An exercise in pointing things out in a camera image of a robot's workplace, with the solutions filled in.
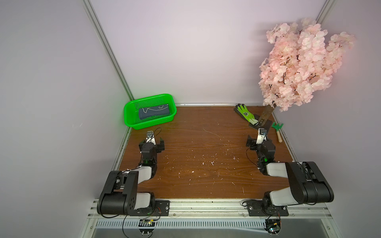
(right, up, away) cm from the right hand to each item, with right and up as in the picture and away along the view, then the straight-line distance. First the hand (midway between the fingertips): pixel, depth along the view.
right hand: (259, 133), depth 89 cm
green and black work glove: (+1, +11, +21) cm, 24 cm away
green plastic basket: (-90, +14, +23) cm, 94 cm away
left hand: (-65, -3, +1) cm, 65 cm away
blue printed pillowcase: (-74, +14, +22) cm, 79 cm away
